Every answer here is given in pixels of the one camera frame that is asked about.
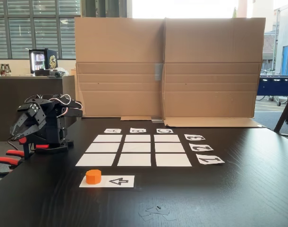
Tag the white arrow paper sheet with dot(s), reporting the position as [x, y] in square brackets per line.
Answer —
[119, 181]

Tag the black mini fridge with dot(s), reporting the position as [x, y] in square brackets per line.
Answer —
[52, 61]

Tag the black stand leg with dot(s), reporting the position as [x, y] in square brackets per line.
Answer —
[284, 113]

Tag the paper sheet number 3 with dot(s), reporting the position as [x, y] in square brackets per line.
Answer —
[194, 137]

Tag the grey tape strip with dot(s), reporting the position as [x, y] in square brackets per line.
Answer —
[158, 72]

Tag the grey bundle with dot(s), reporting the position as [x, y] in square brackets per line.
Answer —
[55, 74]

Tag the brown glass bottle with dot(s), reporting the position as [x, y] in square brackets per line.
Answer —
[2, 70]

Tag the paper sheet letter A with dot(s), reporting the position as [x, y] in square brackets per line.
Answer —
[112, 131]

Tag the white paper grid square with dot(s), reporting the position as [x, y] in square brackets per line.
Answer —
[138, 138]
[103, 147]
[173, 160]
[108, 138]
[167, 138]
[136, 147]
[95, 160]
[134, 160]
[169, 147]

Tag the blue foosball table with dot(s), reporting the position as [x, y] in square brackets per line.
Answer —
[276, 85]

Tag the paper sheet letter C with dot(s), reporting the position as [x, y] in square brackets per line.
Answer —
[165, 130]

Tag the round orange token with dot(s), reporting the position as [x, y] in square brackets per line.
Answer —
[93, 177]

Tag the brown cardboard screen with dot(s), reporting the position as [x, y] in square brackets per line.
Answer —
[120, 42]

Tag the paper sheet number 1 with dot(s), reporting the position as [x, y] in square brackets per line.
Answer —
[210, 159]

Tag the paper sheet letter B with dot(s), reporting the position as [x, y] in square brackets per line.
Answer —
[138, 130]

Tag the red and black clamp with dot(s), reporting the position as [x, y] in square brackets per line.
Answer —
[9, 161]

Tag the crumpled white plastic bag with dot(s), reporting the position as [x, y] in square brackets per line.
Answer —
[63, 70]

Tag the paper sheet number 2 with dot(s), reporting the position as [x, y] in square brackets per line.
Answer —
[201, 147]

